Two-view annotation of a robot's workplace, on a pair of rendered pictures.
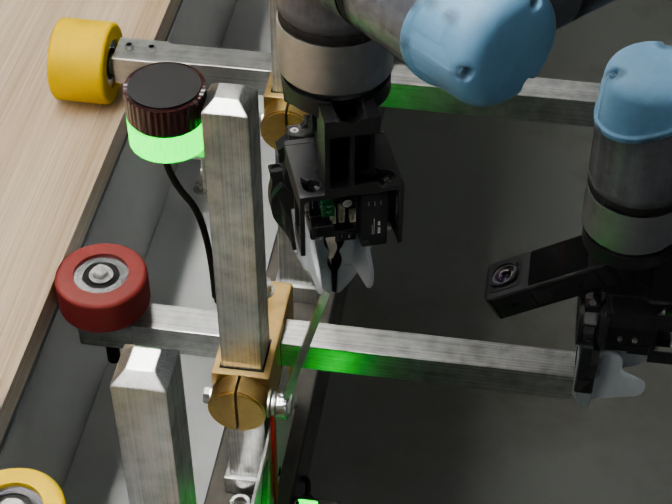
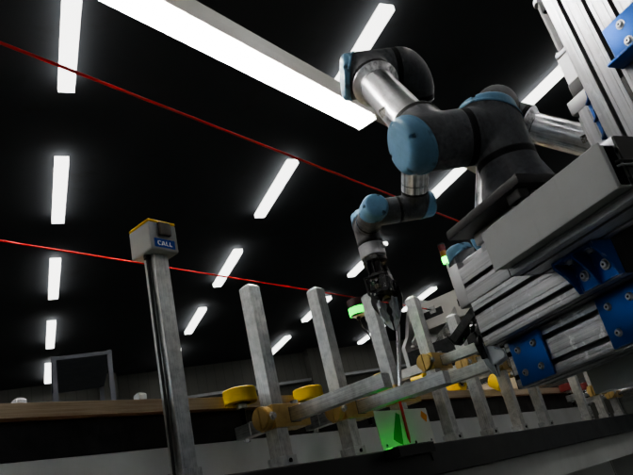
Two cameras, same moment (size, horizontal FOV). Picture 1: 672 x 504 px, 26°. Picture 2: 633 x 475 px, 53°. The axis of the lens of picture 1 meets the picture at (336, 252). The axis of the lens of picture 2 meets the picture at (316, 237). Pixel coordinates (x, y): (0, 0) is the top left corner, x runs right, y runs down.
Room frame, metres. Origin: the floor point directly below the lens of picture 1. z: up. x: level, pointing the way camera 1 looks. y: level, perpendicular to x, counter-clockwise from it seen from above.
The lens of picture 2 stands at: (-0.84, -0.65, 0.60)
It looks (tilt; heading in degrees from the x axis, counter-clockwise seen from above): 23 degrees up; 27
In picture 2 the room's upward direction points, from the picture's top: 14 degrees counter-clockwise
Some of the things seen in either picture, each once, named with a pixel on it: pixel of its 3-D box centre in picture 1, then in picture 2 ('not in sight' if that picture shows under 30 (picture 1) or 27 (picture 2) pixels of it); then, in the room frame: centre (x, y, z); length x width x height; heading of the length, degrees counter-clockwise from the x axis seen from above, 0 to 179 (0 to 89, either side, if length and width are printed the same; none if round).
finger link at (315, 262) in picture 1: (317, 263); (383, 314); (0.75, 0.01, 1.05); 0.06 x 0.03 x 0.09; 12
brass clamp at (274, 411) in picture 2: not in sight; (281, 417); (0.36, 0.15, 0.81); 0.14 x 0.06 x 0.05; 171
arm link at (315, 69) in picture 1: (340, 43); (373, 253); (0.77, 0.00, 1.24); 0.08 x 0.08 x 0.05
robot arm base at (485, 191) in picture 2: not in sight; (514, 181); (0.34, -0.50, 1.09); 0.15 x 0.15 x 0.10
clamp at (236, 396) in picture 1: (248, 353); (398, 395); (0.85, 0.08, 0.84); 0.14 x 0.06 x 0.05; 171
